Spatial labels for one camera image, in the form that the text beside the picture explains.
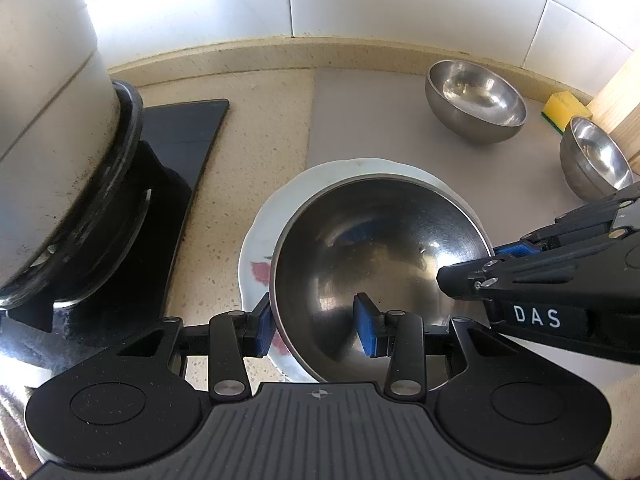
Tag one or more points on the wooden knife block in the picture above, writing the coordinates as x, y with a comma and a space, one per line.
620, 105

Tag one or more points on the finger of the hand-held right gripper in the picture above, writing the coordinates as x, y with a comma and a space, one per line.
540, 277
515, 250

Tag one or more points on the grey counter mat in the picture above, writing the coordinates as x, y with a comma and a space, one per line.
375, 125

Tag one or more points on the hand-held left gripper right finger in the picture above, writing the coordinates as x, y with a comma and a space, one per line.
366, 327

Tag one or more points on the black glass gas stove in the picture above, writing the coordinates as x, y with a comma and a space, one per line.
170, 160

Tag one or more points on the silver pressure cooker pot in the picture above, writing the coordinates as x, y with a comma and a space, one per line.
45, 110

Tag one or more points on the stainless steel bowl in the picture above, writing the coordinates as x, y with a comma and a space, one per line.
370, 245
592, 160
475, 105

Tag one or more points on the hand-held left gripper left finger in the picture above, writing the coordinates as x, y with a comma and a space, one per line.
263, 327

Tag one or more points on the yellow sponge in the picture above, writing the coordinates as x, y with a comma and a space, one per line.
562, 110

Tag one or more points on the small white floral plate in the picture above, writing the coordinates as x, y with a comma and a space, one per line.
260, 240

